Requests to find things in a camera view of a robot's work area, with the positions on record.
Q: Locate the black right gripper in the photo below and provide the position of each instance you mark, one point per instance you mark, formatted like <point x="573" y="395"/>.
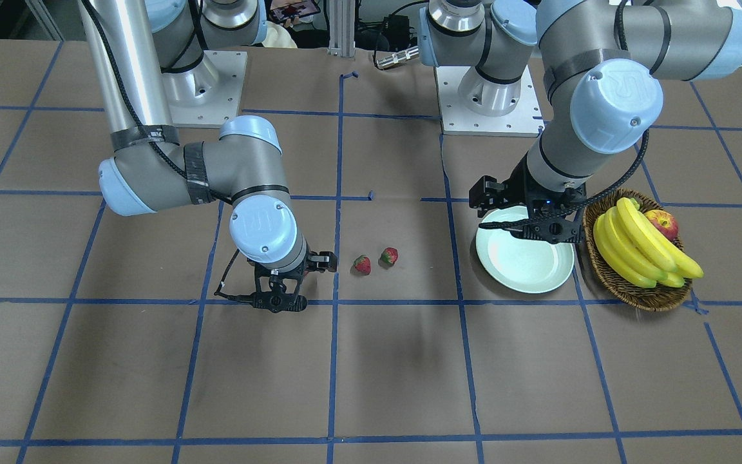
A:
<point x="321" y="261"/>

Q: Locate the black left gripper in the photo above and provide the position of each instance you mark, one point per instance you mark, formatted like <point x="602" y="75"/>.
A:
<point x="485" y="193"/>

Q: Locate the red strawberry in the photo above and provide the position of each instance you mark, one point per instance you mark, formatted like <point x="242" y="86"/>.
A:
<point x="389" y="256"/>
<point x="362" y="265"/>

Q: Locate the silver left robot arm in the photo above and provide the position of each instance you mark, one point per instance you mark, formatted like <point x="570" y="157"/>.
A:
<point x="603" y="67"/>

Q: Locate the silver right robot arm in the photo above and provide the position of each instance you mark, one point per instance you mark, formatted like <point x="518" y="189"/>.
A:
<point x="152" y="56"/>

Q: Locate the light green plate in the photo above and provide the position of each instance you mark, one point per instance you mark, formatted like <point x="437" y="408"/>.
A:
<point x="503" y="262"/>

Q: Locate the yellow banana bunch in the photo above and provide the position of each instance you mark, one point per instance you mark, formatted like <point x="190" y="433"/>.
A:
<point x="629" y="241"/>

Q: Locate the red yellow apple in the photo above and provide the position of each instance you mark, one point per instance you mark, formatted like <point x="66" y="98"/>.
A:
<point x="664" y="222"/>

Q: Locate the woven wicker basket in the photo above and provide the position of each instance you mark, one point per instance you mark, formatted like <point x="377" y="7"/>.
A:
<point x="633" y="289"/>

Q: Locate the black smartphone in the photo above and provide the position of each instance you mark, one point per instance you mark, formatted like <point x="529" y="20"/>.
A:
<point x="293" y="12"/>

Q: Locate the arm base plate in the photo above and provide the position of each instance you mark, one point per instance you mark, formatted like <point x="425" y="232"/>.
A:
<point x="209" y="95"/>
<point x="471" y="105"/>

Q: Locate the aluminium frame post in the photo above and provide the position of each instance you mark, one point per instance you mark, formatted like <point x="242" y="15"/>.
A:
<point x="341" y="28"/>

